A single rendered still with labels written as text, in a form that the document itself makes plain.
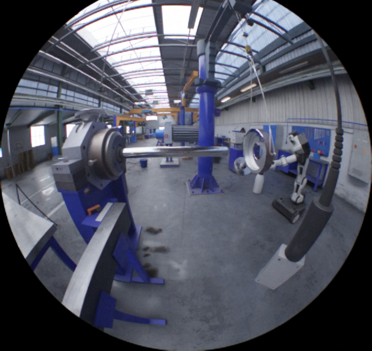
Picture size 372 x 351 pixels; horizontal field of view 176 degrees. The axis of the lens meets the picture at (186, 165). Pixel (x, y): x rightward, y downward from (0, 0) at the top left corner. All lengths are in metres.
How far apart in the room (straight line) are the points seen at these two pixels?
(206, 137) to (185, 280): 2.22
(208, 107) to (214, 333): 2.99
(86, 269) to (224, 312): 1.06
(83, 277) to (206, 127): 2.41
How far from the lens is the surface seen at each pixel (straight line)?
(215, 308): 1.25
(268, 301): 1.42
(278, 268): 0.30
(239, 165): 1.28
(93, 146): 0.80
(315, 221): 0.22
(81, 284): 0.45
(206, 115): 2.37
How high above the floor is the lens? 1.22
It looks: 16 degrees down
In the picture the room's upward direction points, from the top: straight up
